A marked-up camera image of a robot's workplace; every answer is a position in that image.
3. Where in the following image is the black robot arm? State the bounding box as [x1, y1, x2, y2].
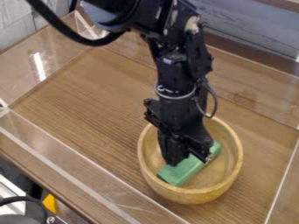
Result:
[82, 0, 214, 165]

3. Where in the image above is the clear acrylic corner bracket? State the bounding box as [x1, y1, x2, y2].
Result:
[74, 10, 109, 40]

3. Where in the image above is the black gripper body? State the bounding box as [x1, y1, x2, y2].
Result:
[145, 99, 214, 155]

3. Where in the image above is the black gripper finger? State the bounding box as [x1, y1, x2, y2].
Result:
[191, 146, 211, 164]
[158, 129, 190, 166]

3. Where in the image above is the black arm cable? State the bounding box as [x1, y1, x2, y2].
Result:
[25, 0, 127, 47]

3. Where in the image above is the green rectangular block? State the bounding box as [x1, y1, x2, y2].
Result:
[157, 142, 222, 187]

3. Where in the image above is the yellow label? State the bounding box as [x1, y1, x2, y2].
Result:
[42, 194, 58, 214]

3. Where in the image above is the black cable lower left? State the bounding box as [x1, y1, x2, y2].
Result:
[0, 195, 50, 224]

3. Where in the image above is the brown wooden bowl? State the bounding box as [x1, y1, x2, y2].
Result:
[138, 118, 243, 205]

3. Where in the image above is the clear acrylic tray wall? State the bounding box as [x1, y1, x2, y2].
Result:
[0, 105, 189, 224]

